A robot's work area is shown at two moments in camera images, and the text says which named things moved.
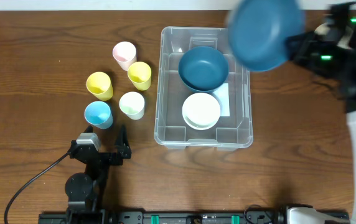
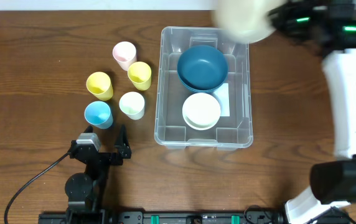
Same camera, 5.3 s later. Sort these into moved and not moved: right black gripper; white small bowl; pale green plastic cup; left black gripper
Moved: right black gripper
Not moved: left black gripper; white small bowl; pale green plastic cup
